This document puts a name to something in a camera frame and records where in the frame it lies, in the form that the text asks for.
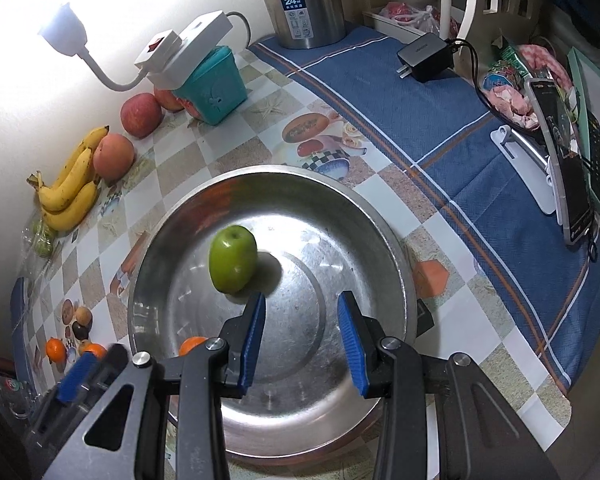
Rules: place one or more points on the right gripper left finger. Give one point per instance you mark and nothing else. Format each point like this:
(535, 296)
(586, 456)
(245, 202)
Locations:
(112, 423)

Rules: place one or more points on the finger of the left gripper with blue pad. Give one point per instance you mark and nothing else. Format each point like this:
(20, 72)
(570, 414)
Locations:
(75, 377)

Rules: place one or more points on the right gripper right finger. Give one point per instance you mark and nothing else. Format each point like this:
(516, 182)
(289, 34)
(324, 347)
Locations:
(480, 435)

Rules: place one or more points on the dark plum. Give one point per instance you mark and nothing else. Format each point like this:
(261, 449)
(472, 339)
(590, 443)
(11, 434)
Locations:
(80, 332)

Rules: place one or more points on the brown longan fruit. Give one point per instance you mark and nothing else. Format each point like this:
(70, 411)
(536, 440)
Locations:
(83, 316)

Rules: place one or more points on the orange tangerine with stem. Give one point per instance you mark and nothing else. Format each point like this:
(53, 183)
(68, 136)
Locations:
(190, 343)

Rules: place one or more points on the green apple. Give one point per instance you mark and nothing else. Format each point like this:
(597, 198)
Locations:
(233, 258)

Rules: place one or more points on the clear bag of limes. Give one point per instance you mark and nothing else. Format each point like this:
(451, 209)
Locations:
(38, 242)

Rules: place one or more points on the yellow banana bunch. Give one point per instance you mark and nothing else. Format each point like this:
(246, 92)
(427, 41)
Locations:
(65, 203)

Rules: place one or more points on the stainless steel bowl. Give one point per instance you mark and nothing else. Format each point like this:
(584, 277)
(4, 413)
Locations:
(316, 238)

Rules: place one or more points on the peach coloured apple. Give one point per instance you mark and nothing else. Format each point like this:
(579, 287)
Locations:
(113, 157)

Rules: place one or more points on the black smartphone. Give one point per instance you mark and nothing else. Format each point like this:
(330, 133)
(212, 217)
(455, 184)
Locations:
(573, 208)

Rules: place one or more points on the white phone stand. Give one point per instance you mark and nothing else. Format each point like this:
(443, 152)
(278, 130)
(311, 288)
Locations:
(529, 164)

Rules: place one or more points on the blue striped cloth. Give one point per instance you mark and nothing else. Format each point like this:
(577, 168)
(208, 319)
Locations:
(439, 134)

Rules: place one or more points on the red apple behind box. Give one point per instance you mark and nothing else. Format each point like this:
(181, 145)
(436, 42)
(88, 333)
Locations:
(167, 100)

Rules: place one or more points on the teal plastic box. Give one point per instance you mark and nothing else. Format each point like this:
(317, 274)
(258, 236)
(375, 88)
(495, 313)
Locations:
(214, 89)

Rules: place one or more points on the white power strip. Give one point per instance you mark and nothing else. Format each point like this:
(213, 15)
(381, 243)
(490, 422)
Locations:
(170, 57)

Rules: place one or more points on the white gooseneck lamp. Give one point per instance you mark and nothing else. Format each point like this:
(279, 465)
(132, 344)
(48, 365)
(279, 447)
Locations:
(67, 35)

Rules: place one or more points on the snack packets pile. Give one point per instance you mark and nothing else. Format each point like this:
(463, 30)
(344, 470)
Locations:
(504, 84)

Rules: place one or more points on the black power adapter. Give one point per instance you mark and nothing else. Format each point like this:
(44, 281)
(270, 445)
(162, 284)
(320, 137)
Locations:
(425, 58)

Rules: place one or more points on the white storage tray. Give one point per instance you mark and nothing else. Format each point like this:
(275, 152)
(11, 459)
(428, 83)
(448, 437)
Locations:
(390, 28)

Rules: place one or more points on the red plastic bag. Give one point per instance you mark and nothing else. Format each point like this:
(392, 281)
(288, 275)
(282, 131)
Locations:
(425, 19)

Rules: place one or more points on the stainless steel thermos jug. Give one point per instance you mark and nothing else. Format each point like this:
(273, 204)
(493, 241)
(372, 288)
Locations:
(306, 24)

